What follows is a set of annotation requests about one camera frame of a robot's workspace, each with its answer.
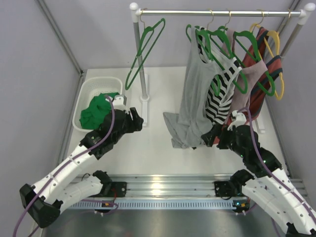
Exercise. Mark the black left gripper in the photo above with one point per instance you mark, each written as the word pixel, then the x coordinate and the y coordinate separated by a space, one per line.
pixel 132 121

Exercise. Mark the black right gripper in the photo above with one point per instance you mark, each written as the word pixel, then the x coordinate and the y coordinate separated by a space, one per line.
pixel 217 129

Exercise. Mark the green tank top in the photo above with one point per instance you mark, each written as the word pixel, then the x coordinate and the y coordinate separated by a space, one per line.
pixel 93 115

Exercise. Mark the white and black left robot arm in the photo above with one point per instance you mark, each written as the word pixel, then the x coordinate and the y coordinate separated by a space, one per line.
pixel 46 199

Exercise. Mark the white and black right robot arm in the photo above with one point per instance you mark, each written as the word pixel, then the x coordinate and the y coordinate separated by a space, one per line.
pixel 264 180

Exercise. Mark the black white striped tank top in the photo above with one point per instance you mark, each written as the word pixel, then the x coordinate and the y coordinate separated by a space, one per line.
pixel 212 103

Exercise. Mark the grey tank top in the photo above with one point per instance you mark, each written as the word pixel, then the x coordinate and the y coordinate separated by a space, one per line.
pixel 188 125

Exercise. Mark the pink tank top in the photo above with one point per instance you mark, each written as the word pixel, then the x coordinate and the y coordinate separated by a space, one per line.
pixel 237 80

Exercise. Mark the rust red tank top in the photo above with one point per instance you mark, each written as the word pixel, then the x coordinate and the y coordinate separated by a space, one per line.
pixel 271 82

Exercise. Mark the white plastic basket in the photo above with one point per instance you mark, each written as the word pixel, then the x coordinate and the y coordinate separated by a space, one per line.
pixel 90 88

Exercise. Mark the metal clothes rack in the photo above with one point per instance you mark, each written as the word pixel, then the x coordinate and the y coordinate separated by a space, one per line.
pixel 137 12

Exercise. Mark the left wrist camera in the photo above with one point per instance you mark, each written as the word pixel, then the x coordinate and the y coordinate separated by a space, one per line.
pixel 119 102

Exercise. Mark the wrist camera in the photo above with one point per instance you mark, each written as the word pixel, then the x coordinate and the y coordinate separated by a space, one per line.
pixel 238 119
pixel 119 102

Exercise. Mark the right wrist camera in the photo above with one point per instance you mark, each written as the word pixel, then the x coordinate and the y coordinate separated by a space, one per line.
pixel 238 119

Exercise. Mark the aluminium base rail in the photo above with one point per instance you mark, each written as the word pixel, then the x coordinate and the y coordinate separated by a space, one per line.
pixel 168 186

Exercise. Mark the grey slotted cable duct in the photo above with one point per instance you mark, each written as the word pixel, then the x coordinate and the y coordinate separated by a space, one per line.
pixel 174 204

